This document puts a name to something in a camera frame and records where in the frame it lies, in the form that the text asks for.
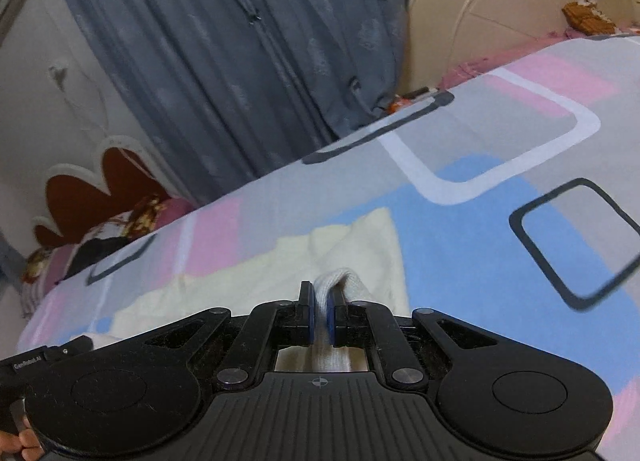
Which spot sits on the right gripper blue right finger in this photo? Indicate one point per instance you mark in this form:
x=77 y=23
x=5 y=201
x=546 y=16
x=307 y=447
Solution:
x=382 y=336

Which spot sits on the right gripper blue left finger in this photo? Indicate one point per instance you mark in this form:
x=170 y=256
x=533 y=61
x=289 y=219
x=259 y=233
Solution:
x=268 y=328

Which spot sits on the cream knit sweater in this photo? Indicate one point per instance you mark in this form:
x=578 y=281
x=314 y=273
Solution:
x=363 y=259

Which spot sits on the person left hand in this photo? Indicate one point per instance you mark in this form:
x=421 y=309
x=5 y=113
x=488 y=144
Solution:
x=25 y=444

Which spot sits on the striped pink pillow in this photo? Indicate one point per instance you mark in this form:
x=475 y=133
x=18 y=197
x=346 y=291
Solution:
x=44 y=270

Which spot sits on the floral dark blanket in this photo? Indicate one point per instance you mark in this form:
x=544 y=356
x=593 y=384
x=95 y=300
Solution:
x=149 y=214

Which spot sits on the patterned grey pink bedsheet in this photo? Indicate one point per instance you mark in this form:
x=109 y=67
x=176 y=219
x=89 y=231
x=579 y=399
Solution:
x=515 y=197

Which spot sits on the red white scalloped headboard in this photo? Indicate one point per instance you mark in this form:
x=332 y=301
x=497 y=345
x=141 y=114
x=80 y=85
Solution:
x=122 y=174

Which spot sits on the blue grey window curtain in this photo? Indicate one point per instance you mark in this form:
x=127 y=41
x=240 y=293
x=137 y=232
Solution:
x=230 y=90

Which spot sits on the brown stuffed toy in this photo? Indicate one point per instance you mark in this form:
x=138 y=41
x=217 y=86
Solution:
x=585 y=16

